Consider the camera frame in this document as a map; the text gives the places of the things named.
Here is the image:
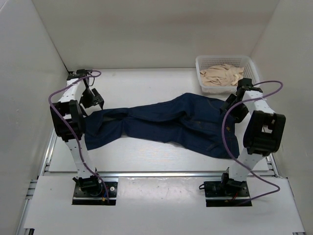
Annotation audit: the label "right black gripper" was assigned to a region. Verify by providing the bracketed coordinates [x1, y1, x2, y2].
[220, 94, 249, 123]

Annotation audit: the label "dark blue denim trousers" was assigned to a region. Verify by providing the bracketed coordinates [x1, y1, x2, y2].
[85, 93, 229, 159]

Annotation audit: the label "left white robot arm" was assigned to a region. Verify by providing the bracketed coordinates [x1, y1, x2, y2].
[48, 69, 108, 196]

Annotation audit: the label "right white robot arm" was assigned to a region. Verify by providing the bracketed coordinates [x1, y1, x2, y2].
[220, 78, 286, 196]

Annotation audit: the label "beige trousers in basket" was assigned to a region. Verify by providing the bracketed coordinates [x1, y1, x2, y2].
[200, 64, 245, 87]

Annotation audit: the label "white plastic mesh basket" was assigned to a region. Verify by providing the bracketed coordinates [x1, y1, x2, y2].
[196, 55, 260, 94]

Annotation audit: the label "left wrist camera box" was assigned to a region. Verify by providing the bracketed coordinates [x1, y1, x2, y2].
[76, 69, 89, 77]

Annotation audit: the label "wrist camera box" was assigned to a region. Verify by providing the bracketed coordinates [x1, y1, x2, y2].
[76, 69, 89, 77]
[237, 78, 253, 91]

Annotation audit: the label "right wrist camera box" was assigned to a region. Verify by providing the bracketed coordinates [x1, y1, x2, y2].
[237, 78, 253, 91]

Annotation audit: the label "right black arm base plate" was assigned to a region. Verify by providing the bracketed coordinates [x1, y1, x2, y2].
[199, 181, 252, 208]

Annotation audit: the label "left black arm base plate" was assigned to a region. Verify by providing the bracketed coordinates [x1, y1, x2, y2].
[72, 181, 118, 206]

